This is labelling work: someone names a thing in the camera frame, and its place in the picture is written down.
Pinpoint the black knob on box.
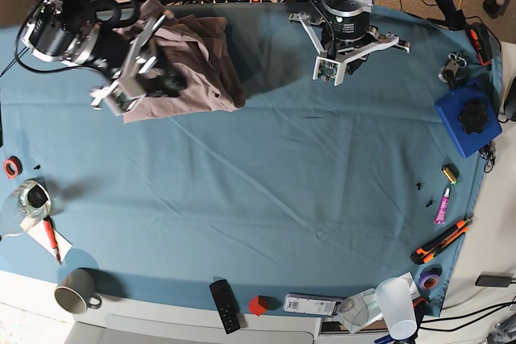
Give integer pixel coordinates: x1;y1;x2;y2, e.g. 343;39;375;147
458;99;489;135

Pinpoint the grey ceramic mug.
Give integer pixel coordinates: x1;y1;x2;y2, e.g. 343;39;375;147
54;268;102;315

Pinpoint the orange black utility knife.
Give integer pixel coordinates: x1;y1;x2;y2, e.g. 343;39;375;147
410;218;473;265

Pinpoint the blue table cloth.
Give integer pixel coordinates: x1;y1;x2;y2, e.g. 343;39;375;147
1;3;484;309

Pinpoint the white paper note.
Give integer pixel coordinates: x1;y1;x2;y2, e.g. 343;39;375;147
28;218;72;264

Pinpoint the white barcode device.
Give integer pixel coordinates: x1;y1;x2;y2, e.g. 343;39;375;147
283;293;343;316

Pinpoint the black remote control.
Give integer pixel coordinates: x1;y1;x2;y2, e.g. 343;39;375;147
210;280;241;334

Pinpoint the translucent plastic cup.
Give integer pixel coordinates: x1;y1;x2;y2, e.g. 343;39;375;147
375;277;417;341

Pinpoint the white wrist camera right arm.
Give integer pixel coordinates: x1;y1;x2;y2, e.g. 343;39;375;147
103;77;146;116

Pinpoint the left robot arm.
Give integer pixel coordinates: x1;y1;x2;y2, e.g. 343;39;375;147
147;0;410;106

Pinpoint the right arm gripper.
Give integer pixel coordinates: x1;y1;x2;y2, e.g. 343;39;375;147
89;10;187;109

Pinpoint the purple tape roll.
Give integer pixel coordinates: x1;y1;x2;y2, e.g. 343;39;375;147
418;267;443;290

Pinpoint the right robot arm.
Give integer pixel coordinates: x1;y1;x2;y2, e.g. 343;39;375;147
15;0;186;116

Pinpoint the blue box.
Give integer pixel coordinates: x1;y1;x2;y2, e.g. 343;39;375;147
435;78;502;158

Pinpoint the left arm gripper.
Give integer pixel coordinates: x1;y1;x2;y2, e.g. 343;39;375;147
289;11;410;75

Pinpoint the red tape roll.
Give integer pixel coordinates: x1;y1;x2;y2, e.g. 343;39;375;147
2;156;23;179

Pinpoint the dusty pink T-shirt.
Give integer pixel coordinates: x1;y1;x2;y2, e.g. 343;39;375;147
123;15;245;123

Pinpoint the metal clamp tool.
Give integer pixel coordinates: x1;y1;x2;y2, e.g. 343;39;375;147
438;52;468;90

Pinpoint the red cube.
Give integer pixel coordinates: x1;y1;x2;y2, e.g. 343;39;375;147
248;296;268;317

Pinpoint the purple glue tube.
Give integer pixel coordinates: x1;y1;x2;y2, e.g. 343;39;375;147
434;187;451;225

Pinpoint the red pen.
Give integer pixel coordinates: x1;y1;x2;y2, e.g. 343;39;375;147
44;216;61;264

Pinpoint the orange black tool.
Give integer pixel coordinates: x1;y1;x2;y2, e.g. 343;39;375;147
467;23;493;66

